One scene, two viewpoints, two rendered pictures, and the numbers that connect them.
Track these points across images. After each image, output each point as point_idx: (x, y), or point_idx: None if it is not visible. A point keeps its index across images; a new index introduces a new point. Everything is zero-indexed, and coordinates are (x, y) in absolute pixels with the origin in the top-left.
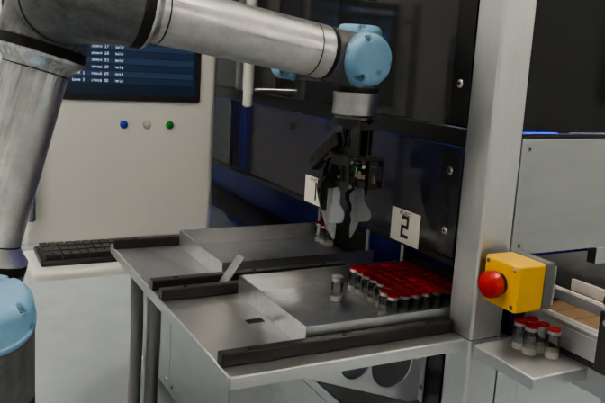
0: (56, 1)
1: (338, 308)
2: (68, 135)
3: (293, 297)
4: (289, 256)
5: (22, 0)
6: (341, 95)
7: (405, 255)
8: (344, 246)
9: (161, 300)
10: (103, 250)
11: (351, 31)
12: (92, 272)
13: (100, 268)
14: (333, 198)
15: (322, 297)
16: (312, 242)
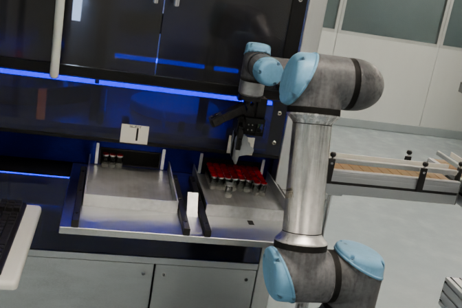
0: (379, 95)
1: (240, 200)
2: None
3: (218, 204)
4: (173, 183)
5: (365, 95)
6: (259, 85)
7: (203, 159)
8: (129, 164)
9: (210, 236)
10: (4, 238)
11: (267, 50)
12: (25, 258)
13: (25, 252)
14: (243, 141)
15: (221, 198)
16: (106, 168)
